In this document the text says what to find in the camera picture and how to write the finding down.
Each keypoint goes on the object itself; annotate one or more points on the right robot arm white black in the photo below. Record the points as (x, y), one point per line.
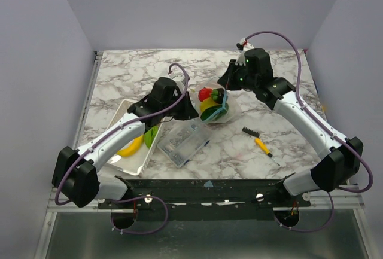
(337, 153)

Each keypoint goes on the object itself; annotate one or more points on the yellow banana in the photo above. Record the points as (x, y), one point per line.
(132, 148)

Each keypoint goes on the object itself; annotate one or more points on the clear plastic screw box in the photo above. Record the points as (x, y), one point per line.
(184, 140)

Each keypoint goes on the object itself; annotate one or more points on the yellow handled screwdriver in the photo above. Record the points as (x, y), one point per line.
(264, 148)

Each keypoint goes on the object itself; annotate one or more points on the yellow star fruit slice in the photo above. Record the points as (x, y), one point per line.
(207, 103)

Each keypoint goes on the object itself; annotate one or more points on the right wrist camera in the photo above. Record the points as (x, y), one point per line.
(242, 46)

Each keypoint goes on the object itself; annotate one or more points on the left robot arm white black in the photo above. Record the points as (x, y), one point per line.
(76, 171)

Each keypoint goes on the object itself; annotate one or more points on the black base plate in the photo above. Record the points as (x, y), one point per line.
(208, 200)

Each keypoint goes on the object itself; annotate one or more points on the green kiwi slice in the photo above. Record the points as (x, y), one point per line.
(150, 135)

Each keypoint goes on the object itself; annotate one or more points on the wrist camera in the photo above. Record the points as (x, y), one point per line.
(242, 46)
(179, 79)

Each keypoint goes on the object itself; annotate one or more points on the black bit holder strip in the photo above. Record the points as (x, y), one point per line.
(251, 132)

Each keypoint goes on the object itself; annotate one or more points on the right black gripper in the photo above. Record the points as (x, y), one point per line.
(229, 75)

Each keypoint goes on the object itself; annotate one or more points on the green leafy vegetable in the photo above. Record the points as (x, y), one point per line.
(214, 113)

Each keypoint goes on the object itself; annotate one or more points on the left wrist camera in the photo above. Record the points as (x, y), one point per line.
(179, 79)

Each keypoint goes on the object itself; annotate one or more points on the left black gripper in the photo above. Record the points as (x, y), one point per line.
(189, 112)

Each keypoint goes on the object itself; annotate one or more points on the clear zip top bag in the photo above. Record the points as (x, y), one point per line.
(234, 108)

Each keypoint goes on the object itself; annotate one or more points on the red strawberry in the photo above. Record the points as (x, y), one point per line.
(204, 93)

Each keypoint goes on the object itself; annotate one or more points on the black avocado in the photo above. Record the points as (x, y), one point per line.
(217, 95)

